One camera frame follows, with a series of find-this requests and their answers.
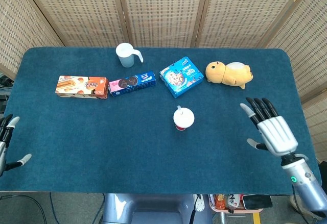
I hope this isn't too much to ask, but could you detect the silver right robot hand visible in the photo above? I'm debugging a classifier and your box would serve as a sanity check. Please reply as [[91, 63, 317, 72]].
[[239, 97, 299, 157]]

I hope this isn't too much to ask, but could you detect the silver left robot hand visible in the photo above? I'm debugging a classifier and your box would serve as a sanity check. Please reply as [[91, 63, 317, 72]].
[[0, 113, 33, 178]]

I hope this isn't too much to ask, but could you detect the red paper cup white lid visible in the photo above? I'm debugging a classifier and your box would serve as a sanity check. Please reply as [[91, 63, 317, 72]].
[[173, 106, 195, 132]]

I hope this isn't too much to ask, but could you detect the yellow plush toy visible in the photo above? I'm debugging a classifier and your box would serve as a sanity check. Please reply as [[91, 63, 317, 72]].
[[205, 61, 254, 90]]

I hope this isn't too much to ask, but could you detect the pink basket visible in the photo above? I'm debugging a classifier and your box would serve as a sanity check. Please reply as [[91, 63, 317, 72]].
[[208, 194, 264, 214]]

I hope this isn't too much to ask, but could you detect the orange biscuit box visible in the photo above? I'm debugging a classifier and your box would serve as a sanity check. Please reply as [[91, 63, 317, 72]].
[[55, 75, 109, 99]]

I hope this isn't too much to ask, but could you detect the white oval device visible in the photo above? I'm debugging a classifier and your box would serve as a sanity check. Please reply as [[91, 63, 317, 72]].
[[195, 194, 205, 213]]

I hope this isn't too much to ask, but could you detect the teal table cloth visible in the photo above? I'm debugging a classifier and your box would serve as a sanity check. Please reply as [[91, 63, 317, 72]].
[[0, 46, 322, 195]]

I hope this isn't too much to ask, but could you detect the blue chocolate chip cookie box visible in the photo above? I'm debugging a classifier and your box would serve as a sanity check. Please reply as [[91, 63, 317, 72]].
[[159, 56, 205, 99]]

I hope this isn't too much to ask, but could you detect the blue sandwich cookie box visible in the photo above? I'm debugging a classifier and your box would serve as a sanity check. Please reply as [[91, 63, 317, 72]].
[[108, 71, 157, 97]]

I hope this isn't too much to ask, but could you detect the grey-blue robot torso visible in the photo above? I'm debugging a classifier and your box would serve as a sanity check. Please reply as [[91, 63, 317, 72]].
[[101, 193, 213, 224]]

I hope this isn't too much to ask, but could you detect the woven wooden folding screen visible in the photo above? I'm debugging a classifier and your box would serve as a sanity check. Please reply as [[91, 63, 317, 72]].
[[0, 0, 327, 163]]

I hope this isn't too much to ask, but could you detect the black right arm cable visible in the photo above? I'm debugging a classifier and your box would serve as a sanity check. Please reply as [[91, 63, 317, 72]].
[[292, 187, 317, 224]]

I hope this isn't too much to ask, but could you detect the black floor cable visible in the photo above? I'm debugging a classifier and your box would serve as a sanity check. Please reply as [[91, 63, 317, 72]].
[[0, 194, 49, 224]]

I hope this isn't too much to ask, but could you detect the blue floor cable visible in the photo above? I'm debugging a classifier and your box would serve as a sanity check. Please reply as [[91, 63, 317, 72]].
[[49, 192, 62, 224]]

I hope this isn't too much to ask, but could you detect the pale blue mug white handle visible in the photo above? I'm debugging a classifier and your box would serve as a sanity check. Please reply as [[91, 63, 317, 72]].
[[115, 42, 144, 68]]

